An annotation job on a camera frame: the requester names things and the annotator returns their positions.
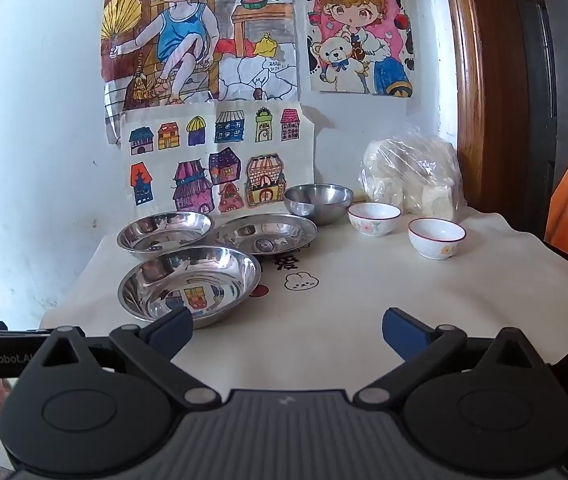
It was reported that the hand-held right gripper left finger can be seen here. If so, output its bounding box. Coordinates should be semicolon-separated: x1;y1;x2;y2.
24;306;223;409

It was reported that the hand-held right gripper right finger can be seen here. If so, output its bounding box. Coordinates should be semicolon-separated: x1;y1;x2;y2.
353;307;547;408

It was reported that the steel bowl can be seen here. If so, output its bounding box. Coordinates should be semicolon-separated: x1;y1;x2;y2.
283;184;355;226
117;246;262;329

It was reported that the white ceramic bowl red rim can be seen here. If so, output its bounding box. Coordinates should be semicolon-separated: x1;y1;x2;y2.
408;217;467;261

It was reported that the steel plate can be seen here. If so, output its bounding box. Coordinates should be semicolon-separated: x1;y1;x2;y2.
116;211;215;261
209;213;318;257

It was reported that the white ceramic bowl pink flower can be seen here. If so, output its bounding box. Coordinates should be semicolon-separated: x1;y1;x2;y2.
347;202;403;238

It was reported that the plastic bag of white rolls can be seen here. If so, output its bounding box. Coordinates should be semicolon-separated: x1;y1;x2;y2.
359;136;467;222

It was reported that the colourful houses drawing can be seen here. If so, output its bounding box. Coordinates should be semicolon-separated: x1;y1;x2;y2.
119;101;316;215

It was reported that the child with fan drawing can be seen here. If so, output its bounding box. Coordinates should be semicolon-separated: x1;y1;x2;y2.
100;0;299;147

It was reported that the girl with teddy drawing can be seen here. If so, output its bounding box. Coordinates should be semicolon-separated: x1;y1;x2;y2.
304;0;415;96

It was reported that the wooden door frame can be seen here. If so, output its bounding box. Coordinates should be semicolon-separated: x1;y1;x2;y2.
439;0;532;221

